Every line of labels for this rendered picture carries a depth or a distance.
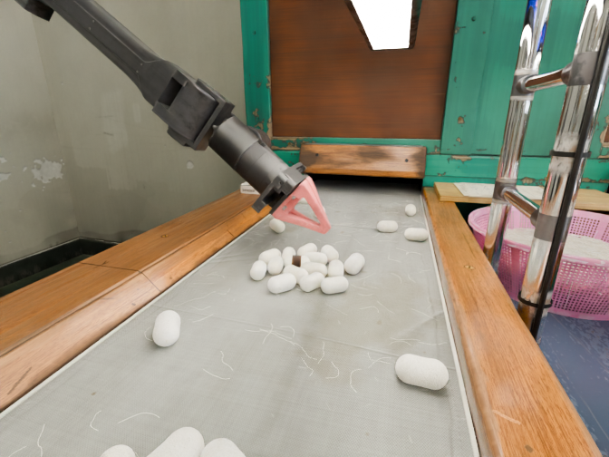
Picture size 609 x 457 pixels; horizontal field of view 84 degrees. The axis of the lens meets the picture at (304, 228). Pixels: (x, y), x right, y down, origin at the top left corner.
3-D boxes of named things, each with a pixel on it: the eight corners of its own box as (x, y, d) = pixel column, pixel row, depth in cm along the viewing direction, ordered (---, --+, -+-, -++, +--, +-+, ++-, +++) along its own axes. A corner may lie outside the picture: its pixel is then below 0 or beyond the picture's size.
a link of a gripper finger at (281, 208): (349, 206, 52) (304, 163, 51) (342, 219, 45) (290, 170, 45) (319, 235, 54) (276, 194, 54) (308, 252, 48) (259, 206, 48)
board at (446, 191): (439, 200, 68) (439, 195, 68) (433, 187, 82) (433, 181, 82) (639, 213, 60) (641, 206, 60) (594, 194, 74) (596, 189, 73)
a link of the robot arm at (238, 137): (197, 141, 46) (222, 108, 45) (217, 143, 53) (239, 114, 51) (234, 177, 46) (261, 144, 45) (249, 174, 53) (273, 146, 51)
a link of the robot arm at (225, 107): (160, 129, 47) (193, 75, 45) (198, 134, 59) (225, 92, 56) (227, 183, 48) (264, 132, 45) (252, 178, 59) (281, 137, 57)
